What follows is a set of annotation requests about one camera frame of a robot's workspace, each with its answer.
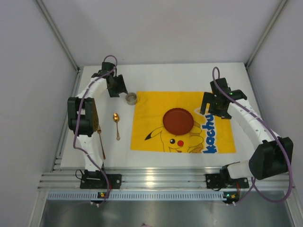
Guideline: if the gold spoon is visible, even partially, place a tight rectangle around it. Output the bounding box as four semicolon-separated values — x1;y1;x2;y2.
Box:
113;113;120;141

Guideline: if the yellow Pikachu cloth mat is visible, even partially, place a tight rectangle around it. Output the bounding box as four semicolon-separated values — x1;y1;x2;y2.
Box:
131;91;236;154

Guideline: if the red plastic plate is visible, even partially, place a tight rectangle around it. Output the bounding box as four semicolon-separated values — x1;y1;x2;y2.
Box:
162;108;194;136

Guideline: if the small metal cup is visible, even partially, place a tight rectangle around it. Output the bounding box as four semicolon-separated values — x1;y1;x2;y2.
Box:
125;92;137;105

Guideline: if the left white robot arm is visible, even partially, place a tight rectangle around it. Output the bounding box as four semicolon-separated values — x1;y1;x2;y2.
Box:
67;61;128;172

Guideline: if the copper fork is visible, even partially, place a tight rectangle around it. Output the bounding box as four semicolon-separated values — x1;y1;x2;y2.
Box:
97;125;106;160

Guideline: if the aluminium frame post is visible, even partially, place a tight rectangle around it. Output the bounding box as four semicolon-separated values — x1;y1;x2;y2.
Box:
244;0;289;70
33;0;80;71

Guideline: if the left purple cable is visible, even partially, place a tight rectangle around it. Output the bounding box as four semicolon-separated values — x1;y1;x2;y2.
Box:
72;55;119;205

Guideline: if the right aluminium frame post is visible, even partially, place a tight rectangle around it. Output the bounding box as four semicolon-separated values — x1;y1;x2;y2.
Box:
244;0;289;70

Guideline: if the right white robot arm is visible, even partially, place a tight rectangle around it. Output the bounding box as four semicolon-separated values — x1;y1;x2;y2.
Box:
200;78;294;180

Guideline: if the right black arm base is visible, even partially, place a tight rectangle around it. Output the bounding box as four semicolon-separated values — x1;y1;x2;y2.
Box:
205;173;249;191

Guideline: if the slotted grey cable duct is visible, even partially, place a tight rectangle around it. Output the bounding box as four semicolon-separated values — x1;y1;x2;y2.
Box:
47;191;239;201

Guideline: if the aluminium mounting rail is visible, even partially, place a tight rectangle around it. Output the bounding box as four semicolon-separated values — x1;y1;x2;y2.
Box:
37;151;295;190

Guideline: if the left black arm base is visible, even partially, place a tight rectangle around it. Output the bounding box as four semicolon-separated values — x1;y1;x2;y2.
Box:
80;174;122;189

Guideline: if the left aluminium frame post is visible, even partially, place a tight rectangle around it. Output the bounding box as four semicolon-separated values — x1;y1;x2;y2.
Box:
33;0;80;71

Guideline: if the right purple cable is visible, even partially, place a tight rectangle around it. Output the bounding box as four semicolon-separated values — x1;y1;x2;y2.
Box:
212;67;294;205

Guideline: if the purple cable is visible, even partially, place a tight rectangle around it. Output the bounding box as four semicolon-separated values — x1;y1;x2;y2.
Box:
72;55;119;205
212;67;294;205

